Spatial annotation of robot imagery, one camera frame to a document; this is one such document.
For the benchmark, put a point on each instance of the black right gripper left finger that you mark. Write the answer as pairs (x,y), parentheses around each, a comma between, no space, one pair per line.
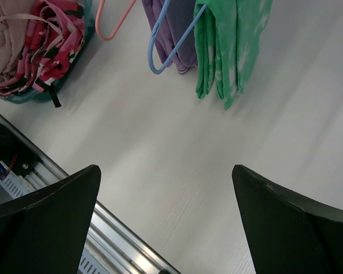
(45,231)

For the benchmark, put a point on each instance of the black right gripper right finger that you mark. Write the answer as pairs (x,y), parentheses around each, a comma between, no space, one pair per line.
(287,232)

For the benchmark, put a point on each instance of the pink wire hanger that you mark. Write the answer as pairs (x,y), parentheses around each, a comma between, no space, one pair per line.
(118,25)

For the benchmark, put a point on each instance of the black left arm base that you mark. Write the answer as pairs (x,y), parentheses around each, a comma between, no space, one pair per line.
(15,156)

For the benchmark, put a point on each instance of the pink camouflage trousers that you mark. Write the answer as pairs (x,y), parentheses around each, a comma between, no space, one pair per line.
(55,35)

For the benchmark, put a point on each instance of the green tie-dye trousers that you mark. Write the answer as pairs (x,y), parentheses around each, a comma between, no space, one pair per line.
(227,42)

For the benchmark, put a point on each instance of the teal plastic laundry basket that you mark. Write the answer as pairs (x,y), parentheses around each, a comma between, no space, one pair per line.
(42,97)

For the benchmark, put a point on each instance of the pale pink garment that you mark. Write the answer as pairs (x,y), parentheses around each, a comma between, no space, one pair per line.
(12,34)

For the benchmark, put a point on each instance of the perforated grey cable tray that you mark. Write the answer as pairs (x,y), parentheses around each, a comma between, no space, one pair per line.
(17,186)

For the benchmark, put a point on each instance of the aluminium front rail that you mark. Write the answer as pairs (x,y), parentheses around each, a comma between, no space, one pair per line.
(111,242)

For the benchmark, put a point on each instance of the blue wire hanger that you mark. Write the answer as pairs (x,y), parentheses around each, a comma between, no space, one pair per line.
(172,38)

